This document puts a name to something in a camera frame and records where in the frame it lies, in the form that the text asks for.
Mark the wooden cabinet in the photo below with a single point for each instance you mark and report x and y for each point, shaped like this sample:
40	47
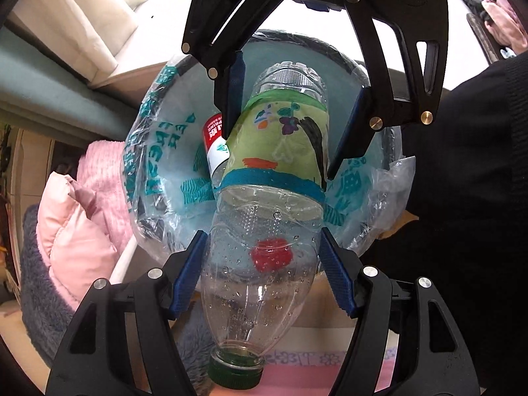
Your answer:
24	165

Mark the white curtain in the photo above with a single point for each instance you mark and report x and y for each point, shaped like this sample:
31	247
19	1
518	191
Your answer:
82	20

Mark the person's right hand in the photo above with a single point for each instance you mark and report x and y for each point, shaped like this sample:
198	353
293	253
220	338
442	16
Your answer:
507	24

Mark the red label clear plastic bottle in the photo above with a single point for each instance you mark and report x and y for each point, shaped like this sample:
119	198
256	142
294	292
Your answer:
212	140

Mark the pink floral cloth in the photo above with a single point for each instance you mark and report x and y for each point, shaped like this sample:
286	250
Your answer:
297	359

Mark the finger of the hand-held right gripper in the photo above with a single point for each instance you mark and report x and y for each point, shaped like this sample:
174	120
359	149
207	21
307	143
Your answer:
236	86
350	132

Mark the grey fluffy rug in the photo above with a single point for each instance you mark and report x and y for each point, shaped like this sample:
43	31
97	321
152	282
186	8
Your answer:
41	297

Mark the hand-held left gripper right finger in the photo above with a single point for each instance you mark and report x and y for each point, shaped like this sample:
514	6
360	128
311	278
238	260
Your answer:
336	272

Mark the person's black clothing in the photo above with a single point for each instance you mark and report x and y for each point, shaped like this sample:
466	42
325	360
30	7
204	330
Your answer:
474	214

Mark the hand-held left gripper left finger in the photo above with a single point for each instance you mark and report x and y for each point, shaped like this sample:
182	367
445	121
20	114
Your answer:
192	272

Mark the green label clear plastic bottle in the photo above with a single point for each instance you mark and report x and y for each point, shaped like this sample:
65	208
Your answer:
264	222

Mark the pink puffer jacket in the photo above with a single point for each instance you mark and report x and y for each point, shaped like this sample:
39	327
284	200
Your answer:
74	239

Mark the pink fluffy blanket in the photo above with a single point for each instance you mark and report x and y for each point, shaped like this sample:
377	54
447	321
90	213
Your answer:
103	165

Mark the clear printed plastic bin bag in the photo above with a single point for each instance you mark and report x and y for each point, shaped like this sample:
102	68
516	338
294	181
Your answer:
165	165

